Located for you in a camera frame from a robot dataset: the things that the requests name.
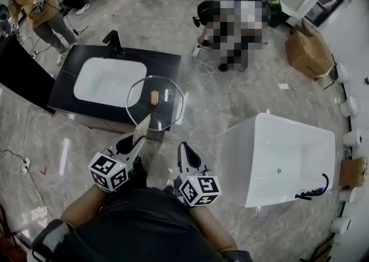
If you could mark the person's left forearm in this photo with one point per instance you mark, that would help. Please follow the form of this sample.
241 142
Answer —
83 207

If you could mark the black round tub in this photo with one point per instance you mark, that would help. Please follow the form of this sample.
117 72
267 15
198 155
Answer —
272 4

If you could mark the large cardboard box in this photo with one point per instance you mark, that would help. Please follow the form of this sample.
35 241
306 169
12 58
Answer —
308 50

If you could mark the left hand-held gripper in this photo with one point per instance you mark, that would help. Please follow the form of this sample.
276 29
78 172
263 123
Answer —
108 172

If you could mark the black metal frame stand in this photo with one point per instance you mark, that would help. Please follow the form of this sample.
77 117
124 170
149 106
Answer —
333 73

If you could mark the white power strip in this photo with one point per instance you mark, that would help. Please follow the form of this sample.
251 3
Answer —
26 165
196 50

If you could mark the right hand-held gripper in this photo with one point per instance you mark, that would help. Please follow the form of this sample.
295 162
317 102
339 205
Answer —
199 190

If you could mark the white bathtub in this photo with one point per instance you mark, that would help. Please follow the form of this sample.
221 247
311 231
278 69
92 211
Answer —
282 151

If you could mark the person's black shirt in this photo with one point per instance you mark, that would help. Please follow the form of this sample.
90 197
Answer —
138 226

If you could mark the black vanity counter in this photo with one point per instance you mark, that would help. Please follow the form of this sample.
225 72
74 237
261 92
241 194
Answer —
69 87

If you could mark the small white flat box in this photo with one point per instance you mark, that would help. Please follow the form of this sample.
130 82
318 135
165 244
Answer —
284 86

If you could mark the black flat panel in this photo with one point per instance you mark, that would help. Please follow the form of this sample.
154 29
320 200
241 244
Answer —
23 76

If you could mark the dark glass door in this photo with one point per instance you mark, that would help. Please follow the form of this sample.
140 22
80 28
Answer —
325 4

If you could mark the black faucet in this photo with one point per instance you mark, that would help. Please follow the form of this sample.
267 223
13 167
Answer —
115 43

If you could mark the person's right forearm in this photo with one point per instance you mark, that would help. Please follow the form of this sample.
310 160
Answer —
212 226

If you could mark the small cardboard box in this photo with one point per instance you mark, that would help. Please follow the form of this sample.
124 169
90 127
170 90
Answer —
353 172

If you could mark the white sink basin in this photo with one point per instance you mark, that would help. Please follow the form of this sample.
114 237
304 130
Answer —
106 82

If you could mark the grey scouring pad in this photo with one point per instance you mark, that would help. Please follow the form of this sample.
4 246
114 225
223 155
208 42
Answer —
142 129

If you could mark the glass pot lid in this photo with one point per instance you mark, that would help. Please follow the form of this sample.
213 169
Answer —
161 110

